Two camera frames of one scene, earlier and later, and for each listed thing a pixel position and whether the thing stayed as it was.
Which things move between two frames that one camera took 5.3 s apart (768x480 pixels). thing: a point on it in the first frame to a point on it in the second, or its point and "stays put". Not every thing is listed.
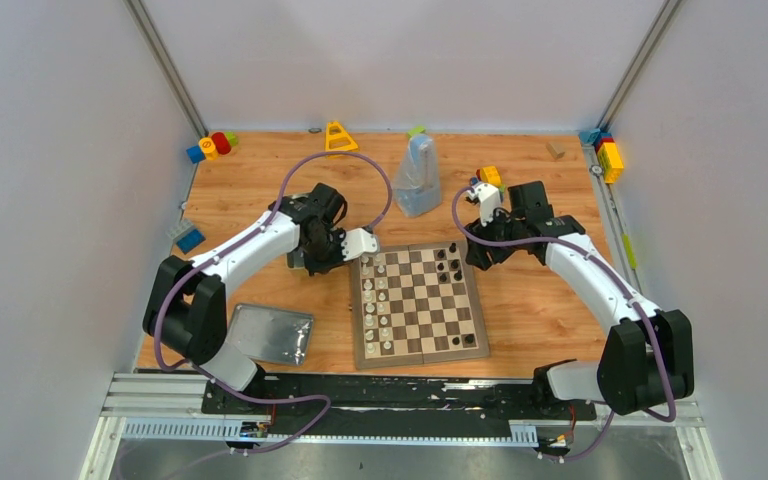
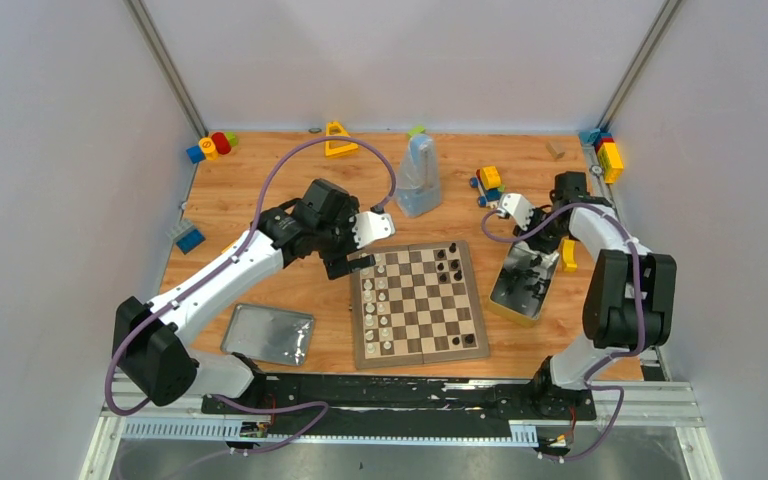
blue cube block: (195, 154) stays put
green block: (232, 138) stays put
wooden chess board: (416, 303) stays put
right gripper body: (499, 227) to (548, 237)
